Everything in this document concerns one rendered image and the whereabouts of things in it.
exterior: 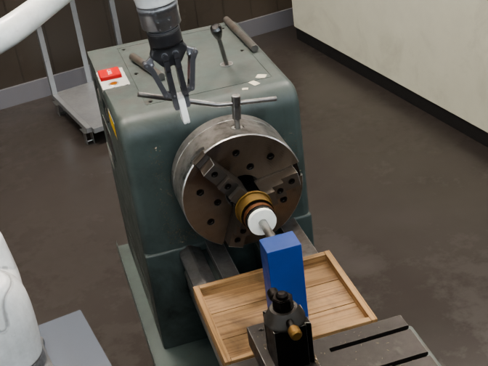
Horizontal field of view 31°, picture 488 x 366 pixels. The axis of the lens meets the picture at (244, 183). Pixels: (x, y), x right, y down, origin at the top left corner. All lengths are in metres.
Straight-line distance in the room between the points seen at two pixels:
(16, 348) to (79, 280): 1.83
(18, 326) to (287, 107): 0.87
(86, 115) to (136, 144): 2.89
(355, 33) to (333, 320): 3.45
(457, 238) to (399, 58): 1.44
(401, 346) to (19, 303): 0.86
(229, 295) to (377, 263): 1.65
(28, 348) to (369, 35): 3.51
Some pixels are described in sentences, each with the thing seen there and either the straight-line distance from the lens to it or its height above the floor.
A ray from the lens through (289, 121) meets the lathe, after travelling 2.35.
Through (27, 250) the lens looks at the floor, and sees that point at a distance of 4.23.
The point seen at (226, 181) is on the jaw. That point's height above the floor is 1.16.
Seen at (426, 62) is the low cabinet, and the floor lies 0.30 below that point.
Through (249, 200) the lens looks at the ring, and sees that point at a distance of 2.10.
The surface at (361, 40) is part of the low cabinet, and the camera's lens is 5.33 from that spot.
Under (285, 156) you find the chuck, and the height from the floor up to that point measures 1.15.
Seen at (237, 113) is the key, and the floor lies 1.28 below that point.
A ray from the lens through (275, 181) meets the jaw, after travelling 2.18.
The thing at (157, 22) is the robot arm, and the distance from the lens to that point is 1.95.
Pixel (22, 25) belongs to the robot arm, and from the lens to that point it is 1.92.
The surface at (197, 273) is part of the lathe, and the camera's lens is 2.33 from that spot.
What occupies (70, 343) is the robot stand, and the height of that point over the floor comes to 0.75.
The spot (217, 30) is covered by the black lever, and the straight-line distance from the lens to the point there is 2.37.
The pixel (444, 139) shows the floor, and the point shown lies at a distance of 4.68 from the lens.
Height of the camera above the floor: 2.21
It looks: 30 degrees down
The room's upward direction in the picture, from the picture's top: 8 degrees counter-clockwise
